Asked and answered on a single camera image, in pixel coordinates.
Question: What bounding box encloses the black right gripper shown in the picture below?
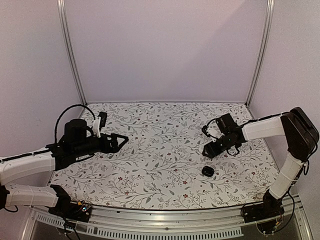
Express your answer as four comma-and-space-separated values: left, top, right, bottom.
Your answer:
202, 133, 237, 159

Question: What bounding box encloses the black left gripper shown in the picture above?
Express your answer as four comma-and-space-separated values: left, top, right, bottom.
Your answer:
73, 133, 129, 158

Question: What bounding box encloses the white earbud charging case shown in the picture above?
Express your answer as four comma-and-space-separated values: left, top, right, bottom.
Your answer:
205, 126, 222, 139

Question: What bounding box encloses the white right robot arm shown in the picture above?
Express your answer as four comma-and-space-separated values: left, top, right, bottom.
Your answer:
201, 107, 320, 200

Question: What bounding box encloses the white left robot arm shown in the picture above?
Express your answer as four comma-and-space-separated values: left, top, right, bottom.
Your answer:
0, 117, 129, 217

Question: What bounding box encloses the floral patterned table mat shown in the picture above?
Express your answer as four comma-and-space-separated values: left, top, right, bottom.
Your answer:
51, 102, 278, 210

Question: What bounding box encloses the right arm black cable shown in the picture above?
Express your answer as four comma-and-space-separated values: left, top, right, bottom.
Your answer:
202, 117, 221, 137

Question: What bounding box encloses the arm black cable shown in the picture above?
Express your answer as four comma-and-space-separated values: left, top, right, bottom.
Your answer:
202, 117, 221, 137
54, 104, 97, 145

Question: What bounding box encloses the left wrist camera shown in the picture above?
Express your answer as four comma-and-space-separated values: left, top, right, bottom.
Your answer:
92, 112, 108, 138

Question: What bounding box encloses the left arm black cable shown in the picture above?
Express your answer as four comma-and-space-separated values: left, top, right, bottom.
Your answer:
54, 104, 97, 145

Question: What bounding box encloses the front aluminium rail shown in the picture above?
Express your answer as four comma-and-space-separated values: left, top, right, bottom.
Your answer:
22, 195, 315, 240

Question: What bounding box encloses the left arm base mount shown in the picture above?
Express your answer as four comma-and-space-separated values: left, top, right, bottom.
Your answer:
48, 184, 93, 223

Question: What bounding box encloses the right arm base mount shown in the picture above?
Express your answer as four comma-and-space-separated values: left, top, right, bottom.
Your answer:
240, 190, 285, 235

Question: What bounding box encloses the left aluminium frame post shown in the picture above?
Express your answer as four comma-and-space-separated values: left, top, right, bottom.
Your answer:
56, 0, 88, 105

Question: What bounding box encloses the aluminium frame post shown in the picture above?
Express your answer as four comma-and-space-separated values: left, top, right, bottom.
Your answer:
245, 0, 275, 108
56, 0, 88, 105

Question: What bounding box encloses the right aluminium frame post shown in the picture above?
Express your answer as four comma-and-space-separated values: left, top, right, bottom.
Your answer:
245, 0, 275, 108

